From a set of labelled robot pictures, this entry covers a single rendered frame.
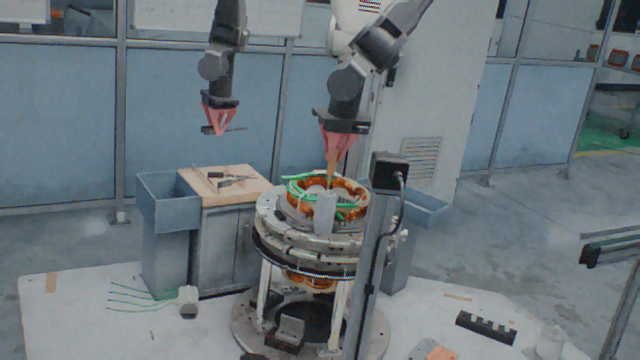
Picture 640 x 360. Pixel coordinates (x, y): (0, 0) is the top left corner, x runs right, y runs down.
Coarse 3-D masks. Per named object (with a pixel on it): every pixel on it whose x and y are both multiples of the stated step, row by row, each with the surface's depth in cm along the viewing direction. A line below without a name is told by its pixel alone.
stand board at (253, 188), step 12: (204, 168) 154; (216, 168) 155; (240, 168) 157; (252, 168) 158; (192, 180) 145; (216, 180) 147; (252, 180) 150; (264, 180) 151; (204, 192) 139; (228, 192) 141; (240, 192) 142; (252, 192) 143; (204, 204) 137; (216, 204) 139
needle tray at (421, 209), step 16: (416, 192) 159; (416, 208) 148; (432, 208) 157; (448, 208) 152; (416, 224) 158; (432, 224) 148; (400, 240) 155; (400, 256) 157; (384, 272) 160; (400, 272) 160; (384, 288) 162; (400, 288) 164
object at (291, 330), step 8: (288, 312) 131; (280, 320) 131; (288, 320) 130; (296, 320) 129; (304, 320) 129; (280, 328) 131; (288, 328) 131; (296, 328) 130; (304, 328) 130; (280, 336) 129; (288, 336) 129; (296, 336) 129; (296, 344) 128
